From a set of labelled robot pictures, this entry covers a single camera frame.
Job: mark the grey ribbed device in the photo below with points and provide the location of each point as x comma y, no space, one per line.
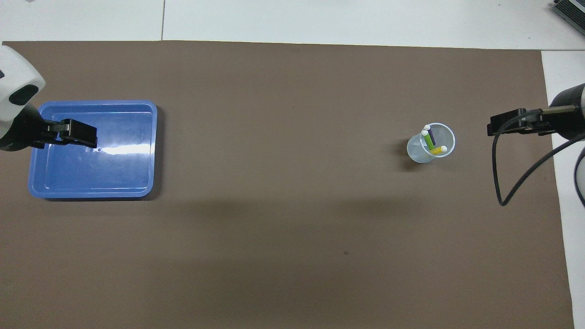
571,9

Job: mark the purple pen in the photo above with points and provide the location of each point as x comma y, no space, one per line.
431,134

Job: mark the brown table mat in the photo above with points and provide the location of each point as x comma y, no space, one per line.
292,183

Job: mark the green pen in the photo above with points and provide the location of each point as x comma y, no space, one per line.
427,139

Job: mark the yellow pen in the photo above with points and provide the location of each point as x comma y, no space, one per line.
438,150

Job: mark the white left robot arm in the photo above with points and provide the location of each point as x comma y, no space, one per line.
13,73

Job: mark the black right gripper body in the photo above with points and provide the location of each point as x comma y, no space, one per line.
571,123

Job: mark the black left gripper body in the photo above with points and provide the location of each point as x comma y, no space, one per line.
18,132

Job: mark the blue plastic tray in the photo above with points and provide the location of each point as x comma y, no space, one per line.
123,173

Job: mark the clear plastic cup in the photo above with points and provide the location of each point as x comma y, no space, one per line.
417,153

